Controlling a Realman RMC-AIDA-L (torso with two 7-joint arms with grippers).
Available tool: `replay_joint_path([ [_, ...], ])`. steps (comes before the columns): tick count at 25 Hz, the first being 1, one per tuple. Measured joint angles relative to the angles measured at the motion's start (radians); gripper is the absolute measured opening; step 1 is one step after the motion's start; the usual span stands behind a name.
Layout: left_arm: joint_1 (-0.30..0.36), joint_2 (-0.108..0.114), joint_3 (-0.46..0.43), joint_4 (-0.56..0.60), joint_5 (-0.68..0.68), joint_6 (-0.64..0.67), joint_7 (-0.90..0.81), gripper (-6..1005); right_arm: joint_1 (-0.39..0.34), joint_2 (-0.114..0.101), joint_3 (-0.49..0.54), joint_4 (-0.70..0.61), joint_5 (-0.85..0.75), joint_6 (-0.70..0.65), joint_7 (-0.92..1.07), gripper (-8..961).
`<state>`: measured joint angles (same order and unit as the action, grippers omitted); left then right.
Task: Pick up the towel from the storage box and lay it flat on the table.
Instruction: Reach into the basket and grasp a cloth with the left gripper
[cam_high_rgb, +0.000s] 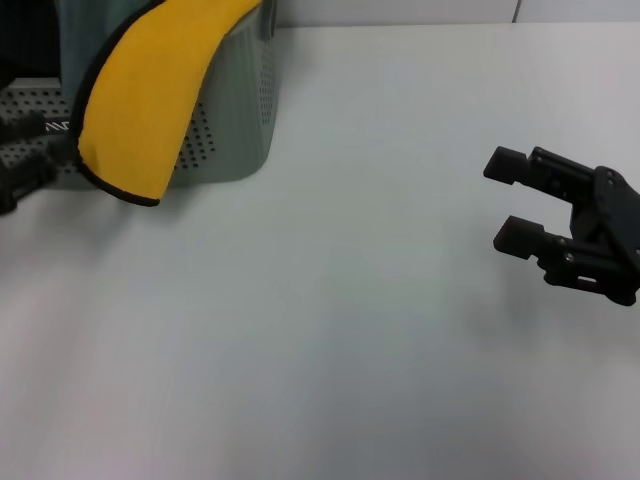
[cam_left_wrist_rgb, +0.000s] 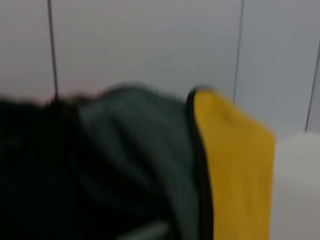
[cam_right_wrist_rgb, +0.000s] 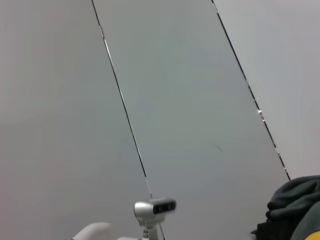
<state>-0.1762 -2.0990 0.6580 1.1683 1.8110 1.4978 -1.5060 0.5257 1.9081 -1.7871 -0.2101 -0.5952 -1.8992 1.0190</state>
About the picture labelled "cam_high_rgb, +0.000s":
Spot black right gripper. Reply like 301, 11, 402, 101
482, 145, 640, 307

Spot yellow towel with black trim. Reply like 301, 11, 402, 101
59, 0, 264, 207

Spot grey-green perforated storage box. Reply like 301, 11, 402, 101
0, 0, 279, 191

